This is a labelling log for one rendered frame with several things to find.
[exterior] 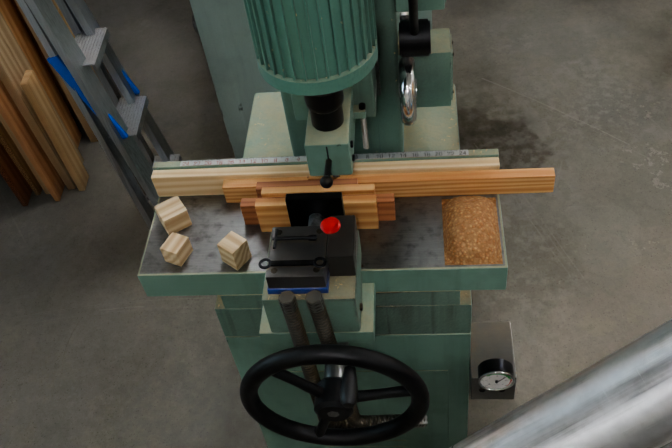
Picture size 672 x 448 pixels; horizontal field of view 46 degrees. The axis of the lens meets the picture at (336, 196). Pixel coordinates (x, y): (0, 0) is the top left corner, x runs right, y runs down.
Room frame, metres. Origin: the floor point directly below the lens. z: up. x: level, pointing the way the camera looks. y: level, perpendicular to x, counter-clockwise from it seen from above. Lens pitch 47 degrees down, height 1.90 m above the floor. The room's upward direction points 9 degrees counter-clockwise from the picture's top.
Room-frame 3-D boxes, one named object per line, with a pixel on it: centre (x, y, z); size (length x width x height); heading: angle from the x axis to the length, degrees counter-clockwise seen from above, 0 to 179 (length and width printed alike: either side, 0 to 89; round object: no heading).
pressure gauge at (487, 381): (0.67, -0.23, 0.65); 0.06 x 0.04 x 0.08; 80
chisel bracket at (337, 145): (0.95, -0.01, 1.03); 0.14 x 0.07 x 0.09; 170
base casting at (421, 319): (1.05, -0.03, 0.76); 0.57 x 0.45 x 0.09; 170
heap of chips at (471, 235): (0.80, -0.21, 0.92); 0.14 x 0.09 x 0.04; 170
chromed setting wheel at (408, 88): (1.03, -0.15, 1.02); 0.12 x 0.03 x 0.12; 170
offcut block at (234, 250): (0.82, 0.18, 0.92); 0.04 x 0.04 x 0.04; 45
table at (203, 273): (0.82, 0.04, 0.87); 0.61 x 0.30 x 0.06; 80
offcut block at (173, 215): (0.92, 0.28, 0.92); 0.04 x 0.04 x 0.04; 25
